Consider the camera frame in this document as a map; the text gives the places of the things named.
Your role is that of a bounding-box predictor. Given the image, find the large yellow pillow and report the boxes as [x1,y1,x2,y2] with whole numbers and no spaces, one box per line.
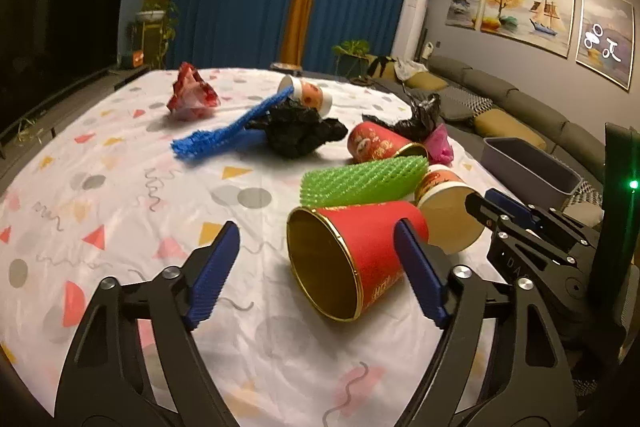
[472,109,548,152]

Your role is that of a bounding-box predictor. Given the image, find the small yellow pillow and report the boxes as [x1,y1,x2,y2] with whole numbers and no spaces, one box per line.
[404,72,448,92]

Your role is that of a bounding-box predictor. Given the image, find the black white patterned pillow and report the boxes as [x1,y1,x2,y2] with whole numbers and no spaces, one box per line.
[562,179,603,220]
[445,87,497,118]

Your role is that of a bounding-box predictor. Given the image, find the red paper cup gold lining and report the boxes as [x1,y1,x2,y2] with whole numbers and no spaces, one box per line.
[347,122,430,164]
[286,201,431,324]

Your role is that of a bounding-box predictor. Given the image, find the black television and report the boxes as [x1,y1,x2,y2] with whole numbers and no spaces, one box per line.
[0,0,127,132]

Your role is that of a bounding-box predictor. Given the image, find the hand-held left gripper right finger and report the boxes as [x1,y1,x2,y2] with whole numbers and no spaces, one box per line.
[394,217,581,427]

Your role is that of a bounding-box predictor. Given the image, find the pink plastic bag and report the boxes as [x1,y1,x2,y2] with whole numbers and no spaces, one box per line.
[424,124,455,165]

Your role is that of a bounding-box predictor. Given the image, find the large black plastic bag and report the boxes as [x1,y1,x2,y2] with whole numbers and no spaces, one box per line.
[247,99,348,160]

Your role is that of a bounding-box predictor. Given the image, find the grey sofa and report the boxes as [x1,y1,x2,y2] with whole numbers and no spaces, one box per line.
[367,54,608,228]

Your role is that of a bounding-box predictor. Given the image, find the tree and sailboat painting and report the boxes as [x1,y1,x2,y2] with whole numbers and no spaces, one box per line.
[480,0,576,59]

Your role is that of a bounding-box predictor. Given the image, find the small black plastic bag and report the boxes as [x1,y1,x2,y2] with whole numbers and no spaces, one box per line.
[362,93,442,142]

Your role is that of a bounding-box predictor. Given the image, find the black cloth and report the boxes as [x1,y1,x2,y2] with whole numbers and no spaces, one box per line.
[369,55,398,80]

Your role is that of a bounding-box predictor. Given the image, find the green foam net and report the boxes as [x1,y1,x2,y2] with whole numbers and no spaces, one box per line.
[299,155,430,210]

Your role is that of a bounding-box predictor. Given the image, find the blue foam net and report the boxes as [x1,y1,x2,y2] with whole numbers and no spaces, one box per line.
[171,87,296,164]

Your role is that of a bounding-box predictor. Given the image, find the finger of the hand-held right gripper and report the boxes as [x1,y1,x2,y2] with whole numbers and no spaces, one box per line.
[464,193,516,240]
[486,188,598,253]

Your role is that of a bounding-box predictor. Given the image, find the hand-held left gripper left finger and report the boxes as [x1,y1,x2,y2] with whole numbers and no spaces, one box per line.
[52,221,241,427]

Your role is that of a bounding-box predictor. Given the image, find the painting with white doodles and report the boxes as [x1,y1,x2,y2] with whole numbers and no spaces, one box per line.
[575,0,636,92]

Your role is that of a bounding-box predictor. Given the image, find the grey pillow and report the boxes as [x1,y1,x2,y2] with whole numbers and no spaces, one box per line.
[425,91,473,120]

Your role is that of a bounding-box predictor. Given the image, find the white cloth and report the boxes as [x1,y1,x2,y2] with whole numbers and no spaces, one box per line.
[395,59,428,80]

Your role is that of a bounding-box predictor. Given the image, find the dark television stand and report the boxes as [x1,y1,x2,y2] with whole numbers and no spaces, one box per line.
[0,66,151,158]

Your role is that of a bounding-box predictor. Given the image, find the white paper cup red print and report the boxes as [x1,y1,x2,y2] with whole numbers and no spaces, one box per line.
[277,74,335,118]
[414,164,487,254]

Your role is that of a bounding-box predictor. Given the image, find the green potted plant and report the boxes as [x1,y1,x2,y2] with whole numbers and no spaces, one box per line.
[332,39,371,78]

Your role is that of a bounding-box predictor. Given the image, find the white standing air conditioner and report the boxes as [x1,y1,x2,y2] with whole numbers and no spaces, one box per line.
[390,0,429,62]

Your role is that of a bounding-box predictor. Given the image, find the potted plant on stand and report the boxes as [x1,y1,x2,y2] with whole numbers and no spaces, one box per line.
[127,1,180,70]

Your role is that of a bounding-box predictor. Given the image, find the grey plastic bin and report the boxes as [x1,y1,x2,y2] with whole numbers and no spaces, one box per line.
[481,137,583,210]

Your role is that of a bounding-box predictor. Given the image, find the white printed sheet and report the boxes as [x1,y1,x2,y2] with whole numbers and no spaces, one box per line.
[0,67,576,427]

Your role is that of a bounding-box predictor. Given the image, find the mountain landscape painting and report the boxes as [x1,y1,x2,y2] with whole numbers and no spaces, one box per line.
[445,0,487,29]

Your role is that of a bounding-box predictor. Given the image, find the crumpled red wrapper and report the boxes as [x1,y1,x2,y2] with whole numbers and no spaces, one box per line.
[166,62,221,122]

